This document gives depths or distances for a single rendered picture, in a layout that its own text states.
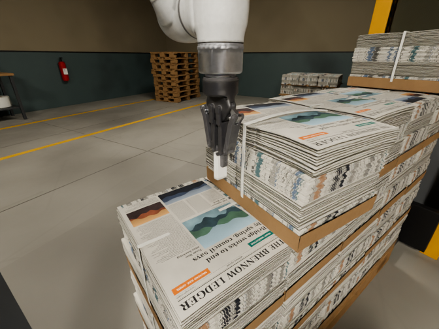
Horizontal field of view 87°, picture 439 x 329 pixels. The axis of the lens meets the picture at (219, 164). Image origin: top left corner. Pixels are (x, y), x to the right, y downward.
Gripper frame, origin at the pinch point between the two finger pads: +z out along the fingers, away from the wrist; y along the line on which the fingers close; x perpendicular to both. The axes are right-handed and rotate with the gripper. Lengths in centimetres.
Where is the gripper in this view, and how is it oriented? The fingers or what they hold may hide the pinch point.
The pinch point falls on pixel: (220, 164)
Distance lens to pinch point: 56.3
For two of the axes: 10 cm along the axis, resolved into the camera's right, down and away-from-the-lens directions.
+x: -8.0, 2.6, -5.5
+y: -6.1, -3.4, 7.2
